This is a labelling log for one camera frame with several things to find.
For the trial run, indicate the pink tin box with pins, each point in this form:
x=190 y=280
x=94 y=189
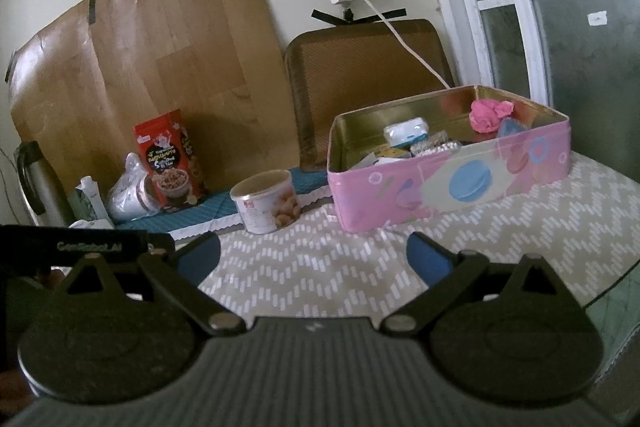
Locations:
x=425 y=187

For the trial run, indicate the plastic bag of cups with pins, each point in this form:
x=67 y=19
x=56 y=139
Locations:
x=127 y=197

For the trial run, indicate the green white tissue pack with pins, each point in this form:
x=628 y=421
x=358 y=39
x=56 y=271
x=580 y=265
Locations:
x=90 y=202

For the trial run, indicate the round snack can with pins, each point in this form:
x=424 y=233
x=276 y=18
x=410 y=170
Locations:
x=265 y=202

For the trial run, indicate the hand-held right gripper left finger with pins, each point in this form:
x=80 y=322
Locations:
x=197 y=257

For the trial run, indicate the red snack bag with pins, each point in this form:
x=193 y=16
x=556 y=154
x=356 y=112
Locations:
x=167 y=157

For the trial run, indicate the brown mesh chair back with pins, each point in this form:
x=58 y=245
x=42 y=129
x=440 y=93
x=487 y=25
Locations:
x=360 y=72

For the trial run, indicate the pink cloth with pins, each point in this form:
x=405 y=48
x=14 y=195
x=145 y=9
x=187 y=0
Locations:
x=490 y=114

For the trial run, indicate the grey patterned tablecloth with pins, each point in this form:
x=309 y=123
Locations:
x=320 y=257

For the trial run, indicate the white window sticker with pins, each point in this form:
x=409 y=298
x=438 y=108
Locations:
x=597 y=18

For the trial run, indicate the white blue tissue packet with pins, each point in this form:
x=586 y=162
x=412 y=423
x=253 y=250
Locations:
x=405 y=131

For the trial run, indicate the yellow packet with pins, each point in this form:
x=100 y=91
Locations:
x=395 y=152

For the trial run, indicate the wood-pattern sheet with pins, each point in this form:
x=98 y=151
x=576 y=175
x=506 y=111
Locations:
x=165 y=47

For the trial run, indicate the black tape strip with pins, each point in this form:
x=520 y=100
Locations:
x=360 y=18
x=93 y=2

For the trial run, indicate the metal kettle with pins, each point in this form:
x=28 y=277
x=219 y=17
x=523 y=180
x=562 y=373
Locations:
x=42 y=192

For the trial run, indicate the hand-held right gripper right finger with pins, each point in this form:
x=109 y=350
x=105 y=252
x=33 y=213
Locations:
x=430 y=259

